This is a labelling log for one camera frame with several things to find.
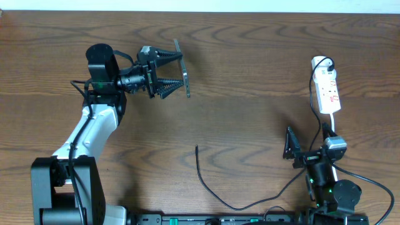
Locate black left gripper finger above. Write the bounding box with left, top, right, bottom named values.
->
left=156, top=78, right=184, bottom=99
left=149, top=48, right=183, bottom=68

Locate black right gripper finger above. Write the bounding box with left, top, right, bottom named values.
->
left=282, top=126, right=301, bottom=159
left=322, top=122, right=337, bottom=138

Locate silver smartphone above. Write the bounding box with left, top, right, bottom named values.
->
left=174, top=39, right=191, bottom=98

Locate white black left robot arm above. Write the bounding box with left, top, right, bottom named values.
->
left=31, top=41, right=190, bottom=224

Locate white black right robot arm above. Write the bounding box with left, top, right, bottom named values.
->
left=282, top=124, right=369, bottom=224

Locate white USB charger adapter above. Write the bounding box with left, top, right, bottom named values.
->
left=313, top=59, right=337, bottom=83

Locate white power strip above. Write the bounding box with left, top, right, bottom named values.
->
left=311, top=56, right=342, bottom=114

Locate black USB charging cable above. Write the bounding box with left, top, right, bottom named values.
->
left=194, top=56, right=336, bottom=211

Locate white power strip cord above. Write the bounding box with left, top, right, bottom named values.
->
left=329, top=112, right=339, bottom=182

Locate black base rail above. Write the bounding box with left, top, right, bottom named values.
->
left=134, top=212, right=369, bottom=225

